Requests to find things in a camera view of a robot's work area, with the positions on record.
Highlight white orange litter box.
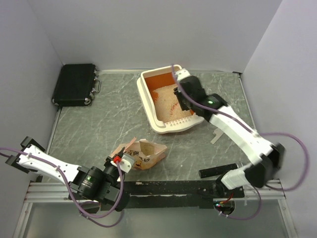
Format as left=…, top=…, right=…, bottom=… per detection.
left=137, top=66, right=204, bottom=134

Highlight pink cat litter bag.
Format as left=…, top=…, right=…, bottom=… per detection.
left=110, top=137, right=167, bottom=170

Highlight metal bag clip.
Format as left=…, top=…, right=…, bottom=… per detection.
left=211, top=128, right=223, bottom=144

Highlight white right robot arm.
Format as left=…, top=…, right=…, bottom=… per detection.
left=172, top=70, right=285, bottom=198

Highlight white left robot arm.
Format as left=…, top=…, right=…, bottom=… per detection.
left=3, top=136, right=129, bottom=211

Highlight clean litter granules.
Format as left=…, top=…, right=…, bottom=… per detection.
left=153, top=84, right=192, bottom=123

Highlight black hard case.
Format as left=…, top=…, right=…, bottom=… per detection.
left=52, top=63, right=102, bottom=107

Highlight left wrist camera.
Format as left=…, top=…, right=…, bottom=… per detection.
left=111, top=153, right=135, bottom=173

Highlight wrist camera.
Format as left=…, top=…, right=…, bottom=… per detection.
left=174, top=68, right=191, bottom=81
left=111, top=153, right=135, bottom=173

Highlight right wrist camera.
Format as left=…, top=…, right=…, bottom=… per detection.
left=174, top=68, right=191, bottom=81

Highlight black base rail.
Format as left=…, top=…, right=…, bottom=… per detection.
left=115, top=180, right=245, bottom=211

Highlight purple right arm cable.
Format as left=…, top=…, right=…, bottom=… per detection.
left=170, top=64, right=310, bottom=221

